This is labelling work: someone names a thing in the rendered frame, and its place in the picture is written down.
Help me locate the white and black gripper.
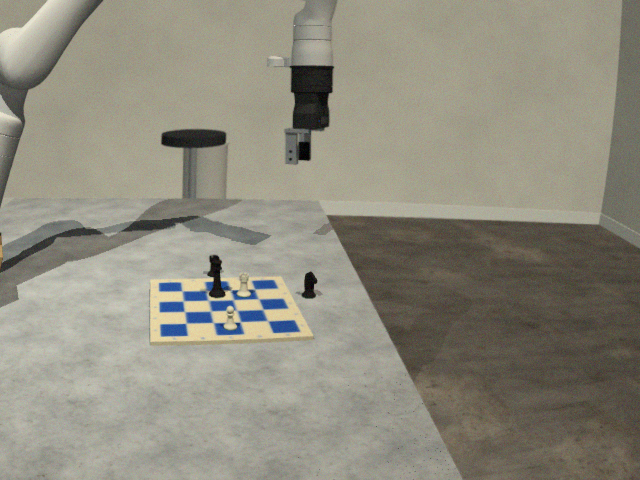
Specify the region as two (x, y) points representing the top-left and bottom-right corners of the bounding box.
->
(267, 39), (334, 164)

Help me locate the black chess king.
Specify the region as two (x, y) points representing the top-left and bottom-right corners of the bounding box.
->
(209, 255), (225, 298)

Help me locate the black knight chess piece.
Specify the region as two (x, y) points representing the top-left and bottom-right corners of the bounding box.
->
(302, 272), (318, 299)

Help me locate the blue and cream chessboard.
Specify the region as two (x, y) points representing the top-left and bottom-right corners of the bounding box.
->
(150, 276), (314, 346)

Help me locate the white rook chess piece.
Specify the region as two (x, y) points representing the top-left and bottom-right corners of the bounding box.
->
(237, 273), (251, 298)

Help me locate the black rook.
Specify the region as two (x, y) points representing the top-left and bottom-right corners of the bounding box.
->
(207, 255), (216, 277)

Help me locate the white pawn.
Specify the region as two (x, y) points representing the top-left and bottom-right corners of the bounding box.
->
(224, 306), (237, 331)

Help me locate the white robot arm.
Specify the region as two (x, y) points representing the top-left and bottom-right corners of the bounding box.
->
(0, 0), (337, 207)

